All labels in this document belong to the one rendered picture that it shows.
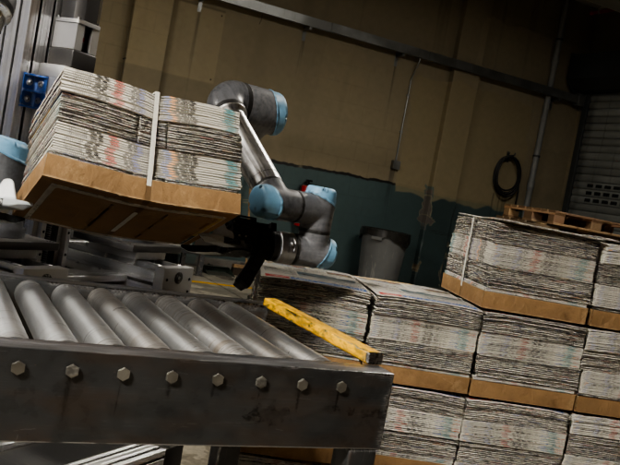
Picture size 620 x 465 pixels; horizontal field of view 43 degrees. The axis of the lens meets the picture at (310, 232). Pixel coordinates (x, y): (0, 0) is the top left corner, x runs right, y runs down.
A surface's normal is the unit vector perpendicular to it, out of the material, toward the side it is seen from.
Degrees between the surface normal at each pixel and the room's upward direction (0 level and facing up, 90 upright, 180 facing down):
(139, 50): 90
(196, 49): 90
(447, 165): 90
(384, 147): 90
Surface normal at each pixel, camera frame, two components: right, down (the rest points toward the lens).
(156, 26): 0.43, 0.13
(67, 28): -0.45, -0.04
